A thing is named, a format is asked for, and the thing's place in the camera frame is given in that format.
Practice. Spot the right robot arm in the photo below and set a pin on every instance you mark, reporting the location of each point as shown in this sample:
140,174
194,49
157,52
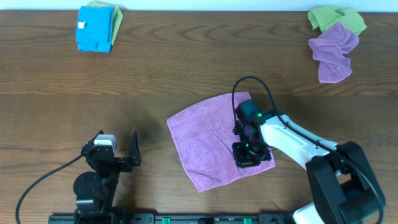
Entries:
343,185

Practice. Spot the crumpled green cloth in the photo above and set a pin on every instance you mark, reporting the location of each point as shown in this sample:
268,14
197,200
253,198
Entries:
325,17

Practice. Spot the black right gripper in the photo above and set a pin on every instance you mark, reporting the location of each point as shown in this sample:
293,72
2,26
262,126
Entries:
250,157

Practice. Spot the folded green cloth under blue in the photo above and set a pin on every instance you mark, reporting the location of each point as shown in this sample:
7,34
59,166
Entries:
117,17

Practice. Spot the crumpled purple cloth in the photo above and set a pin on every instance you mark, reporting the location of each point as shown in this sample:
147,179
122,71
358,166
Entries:
330,49

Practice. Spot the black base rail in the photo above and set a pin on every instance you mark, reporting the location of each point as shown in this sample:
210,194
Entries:
148,218

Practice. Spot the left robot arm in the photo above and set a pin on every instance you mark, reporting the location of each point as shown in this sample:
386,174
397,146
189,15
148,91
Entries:
95,190

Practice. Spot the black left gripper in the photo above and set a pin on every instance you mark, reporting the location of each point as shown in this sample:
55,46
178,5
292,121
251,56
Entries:
116,159

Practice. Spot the purple cloth with label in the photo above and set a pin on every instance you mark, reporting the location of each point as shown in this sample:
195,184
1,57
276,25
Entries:
203,137

